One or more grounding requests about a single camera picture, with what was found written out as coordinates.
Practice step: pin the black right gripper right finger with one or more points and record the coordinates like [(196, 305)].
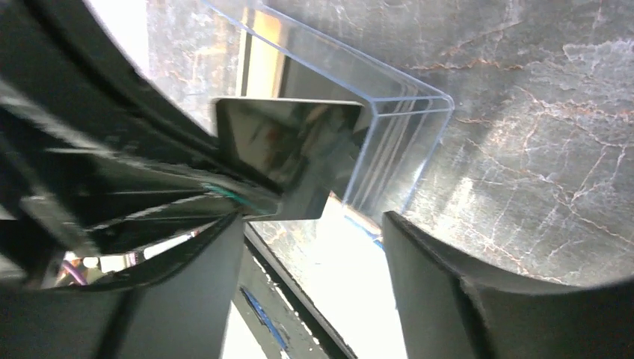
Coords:
[(453, 305)]

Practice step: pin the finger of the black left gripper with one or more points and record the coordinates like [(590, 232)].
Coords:
[(94, 159)]

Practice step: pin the clear acrylic card box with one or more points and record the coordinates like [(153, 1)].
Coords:
[(406, 116)]

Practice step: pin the black and yellow credit cards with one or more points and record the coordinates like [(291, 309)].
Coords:
[(296, 130)]

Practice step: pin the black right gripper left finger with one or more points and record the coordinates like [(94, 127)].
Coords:
[(175, 305)]

